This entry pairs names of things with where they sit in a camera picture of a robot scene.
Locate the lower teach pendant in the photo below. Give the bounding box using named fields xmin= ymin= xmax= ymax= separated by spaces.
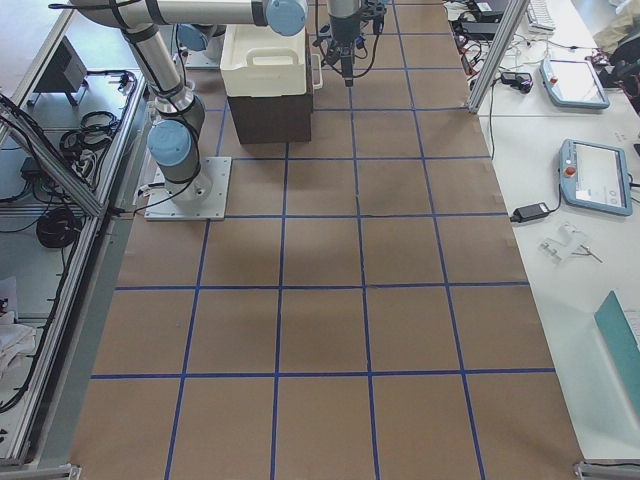
xmin=559 ymin=139 xmax=633 ymax=217

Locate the wooden drawer with white handle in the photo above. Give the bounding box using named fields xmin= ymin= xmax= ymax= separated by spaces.
xmin=310 ymin=53 xmax=324 ymax=91

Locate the teal folder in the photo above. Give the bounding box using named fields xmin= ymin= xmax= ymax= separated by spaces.
xmin=594 ymin=291 xmax=639 ymax=391

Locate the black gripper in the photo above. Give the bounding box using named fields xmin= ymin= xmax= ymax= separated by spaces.
xmin=322 ymin=30 xmax=364 ymax=87

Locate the black adapter near post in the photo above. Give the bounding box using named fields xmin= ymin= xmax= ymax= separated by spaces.
xmin=500 ymin=72 xmax=533 ymax=94

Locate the teach pendant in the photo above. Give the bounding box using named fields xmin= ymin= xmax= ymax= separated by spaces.
xmin=559 ymin=139 xmax=633 ymax=217
xmin=539 ymin=58 xmax=610 ymax=110

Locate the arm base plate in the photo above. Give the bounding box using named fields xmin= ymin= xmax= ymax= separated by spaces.
xmin=143 ymin=157 xmax=232 ymax=221

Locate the aluminium frame post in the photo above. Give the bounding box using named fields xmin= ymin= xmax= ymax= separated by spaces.
xmin=467 ymin=0 xmax=528 ymax=114

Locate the coiled black cable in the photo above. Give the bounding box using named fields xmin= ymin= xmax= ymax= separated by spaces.
xmin=35 ymin=204 xmax=81 ymax=250

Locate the white keyboard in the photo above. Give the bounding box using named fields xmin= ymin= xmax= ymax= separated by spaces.
xmin=526 ymin=0 xmax=556 ymax=33

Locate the grey box on stand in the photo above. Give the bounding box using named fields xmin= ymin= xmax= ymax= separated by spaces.
xmin=27 ymin=36 xmax=88 ymax=106

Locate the black power adapter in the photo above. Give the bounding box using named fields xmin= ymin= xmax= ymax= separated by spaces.
xmin=510 ymin=202 xmax=551 ymax=223

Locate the upper teach pendant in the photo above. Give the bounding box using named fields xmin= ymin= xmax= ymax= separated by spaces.
xmin=539 ymin=58 xmax=610 ymax=110

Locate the white plastic tray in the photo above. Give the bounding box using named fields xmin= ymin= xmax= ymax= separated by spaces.
xmin=220 ymin=25 xmax=307 ymax=97

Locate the dark brown drawer cabinet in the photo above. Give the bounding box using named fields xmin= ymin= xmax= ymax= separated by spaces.
xmin=228 ymin=84 xmax=314 ymax=144

